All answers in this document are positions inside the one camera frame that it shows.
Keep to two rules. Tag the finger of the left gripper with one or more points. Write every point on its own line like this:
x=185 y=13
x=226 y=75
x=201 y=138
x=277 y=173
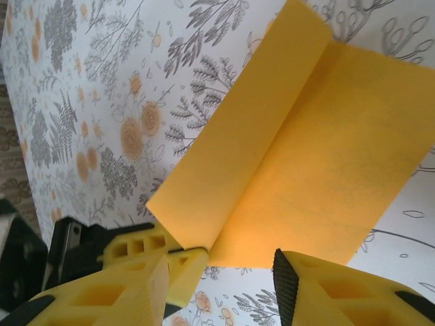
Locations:
x=187 y=275
x=136 y=253

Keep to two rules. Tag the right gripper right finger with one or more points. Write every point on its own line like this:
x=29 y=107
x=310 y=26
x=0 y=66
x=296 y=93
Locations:
x=340 y=295

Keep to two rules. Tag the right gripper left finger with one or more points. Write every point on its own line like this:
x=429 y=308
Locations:
x=102 y=299

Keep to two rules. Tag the orange cloth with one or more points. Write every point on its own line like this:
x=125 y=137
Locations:
x=289 y=136

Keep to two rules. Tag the floral patterned table cover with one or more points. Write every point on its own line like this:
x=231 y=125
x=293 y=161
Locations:
x=102 y=51

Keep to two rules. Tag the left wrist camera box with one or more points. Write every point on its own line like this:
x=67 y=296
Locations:
x=27 y=265

